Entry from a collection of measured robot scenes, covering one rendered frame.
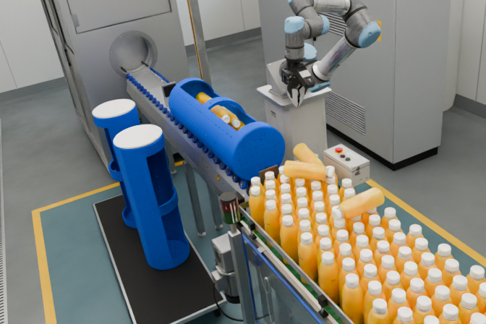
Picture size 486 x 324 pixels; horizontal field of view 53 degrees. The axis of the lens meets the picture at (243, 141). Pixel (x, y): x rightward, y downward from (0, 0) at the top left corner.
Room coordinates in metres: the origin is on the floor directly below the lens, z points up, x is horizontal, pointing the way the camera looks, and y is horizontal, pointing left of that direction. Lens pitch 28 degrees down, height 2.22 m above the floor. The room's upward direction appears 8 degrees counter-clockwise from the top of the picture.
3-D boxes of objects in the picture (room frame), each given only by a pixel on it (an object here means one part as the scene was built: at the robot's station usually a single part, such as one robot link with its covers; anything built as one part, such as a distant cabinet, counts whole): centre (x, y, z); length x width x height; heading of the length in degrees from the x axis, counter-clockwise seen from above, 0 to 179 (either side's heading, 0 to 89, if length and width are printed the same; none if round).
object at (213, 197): (2.91, 0.26, 0.31); 0.06 x 0.06 x 0.63; 24
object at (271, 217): (1.57, -0.07, 0.99); 0.07 x 0.07 x 0.19
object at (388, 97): (4.39, -0.99, 0.72); 2.15 x 0.54 x 1.45; 21
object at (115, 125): (2.97, 0.80, 0.59); 0.28 x 0.28 x 0.88
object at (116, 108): (2.97, 0.80, 1.03); 0.28 x 0.28 x 0.01
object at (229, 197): (1.43, 0.08, 1.18); 0.06 x 0.06 x 0.16
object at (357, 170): (1.85, -0.44, 1.05); 0.20 x 0.10 x 0.10; 24
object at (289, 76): (1.86, -0.25, 1.52); 0.09 x 0.08 x 0.12; 21
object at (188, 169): (2.85, 0.39, 0.31); 0.06 x 0.06 x 0.63; 24
